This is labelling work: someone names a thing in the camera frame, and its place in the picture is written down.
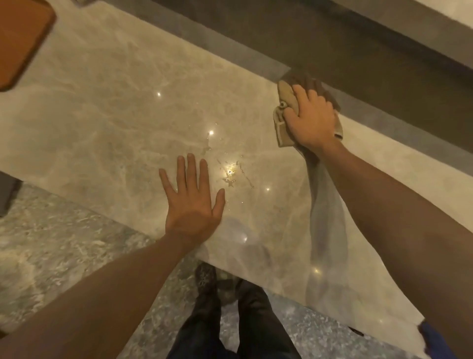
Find person's right hand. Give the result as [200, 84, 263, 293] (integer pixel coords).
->
[282, 84, 339, 152]

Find person's left hand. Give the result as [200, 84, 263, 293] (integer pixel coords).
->
[159, 153, 226, 245]

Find beige cleaning cloth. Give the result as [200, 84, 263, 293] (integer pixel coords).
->
[272, 72, 344, 148]

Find person's right forearm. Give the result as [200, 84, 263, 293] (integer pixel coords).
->
[296, 138, 473, 359]

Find person's left forearm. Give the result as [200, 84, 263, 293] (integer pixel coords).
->
[0, 233, 202, 359]

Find dark shoe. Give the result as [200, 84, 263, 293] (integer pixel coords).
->
[194, 262, 219, 296]

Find black trousers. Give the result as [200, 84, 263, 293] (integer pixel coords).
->
[166, 279, 302, 359]

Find dark furniture piece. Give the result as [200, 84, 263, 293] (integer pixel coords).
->
[0, 172, 21, 217]

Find orange wooden board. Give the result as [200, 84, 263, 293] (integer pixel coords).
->
[0, 0, 57, 92]

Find blue garment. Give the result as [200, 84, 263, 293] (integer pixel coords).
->
[419, 321, 459, 359]

